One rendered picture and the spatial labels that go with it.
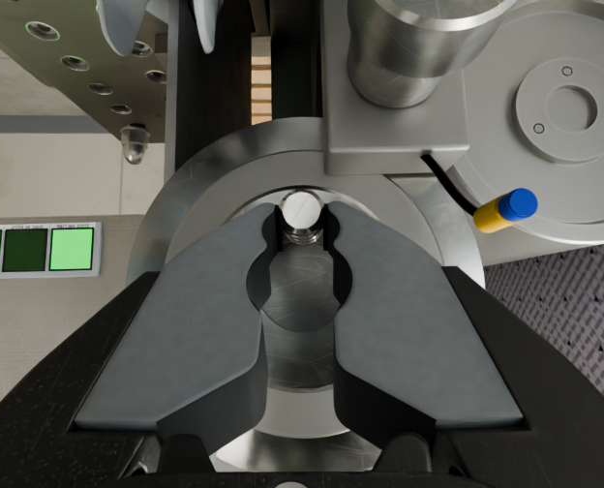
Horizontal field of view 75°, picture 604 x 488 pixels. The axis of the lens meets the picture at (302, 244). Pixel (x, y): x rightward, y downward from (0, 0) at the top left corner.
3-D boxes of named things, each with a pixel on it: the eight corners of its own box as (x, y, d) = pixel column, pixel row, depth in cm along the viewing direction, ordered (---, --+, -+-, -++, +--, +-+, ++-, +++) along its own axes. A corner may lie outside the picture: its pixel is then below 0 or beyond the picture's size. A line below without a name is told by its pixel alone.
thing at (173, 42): (183, -147, 20) (173, 198, 18) (251, 91, 44) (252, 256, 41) (173, -146, 20) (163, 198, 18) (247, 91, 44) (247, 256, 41)
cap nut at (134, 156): (142, 125, 50) (141, 159, 49) (154, 137, 54) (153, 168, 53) (114, 126, 50) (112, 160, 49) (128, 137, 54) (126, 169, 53)
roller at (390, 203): (429, 137, 16) (467, 427, 15) (357, 236, 42) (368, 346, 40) (156, 161, 17) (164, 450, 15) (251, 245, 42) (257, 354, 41)
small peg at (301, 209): (290, 179, 12) (333, 198, 12) (294, 202, 14) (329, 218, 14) (269, 221, 11) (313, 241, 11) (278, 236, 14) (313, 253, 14)
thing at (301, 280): (190, 389, 14) (204, 180, 15) (205, 378, 16) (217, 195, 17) (407, 399, 13) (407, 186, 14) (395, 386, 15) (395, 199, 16)
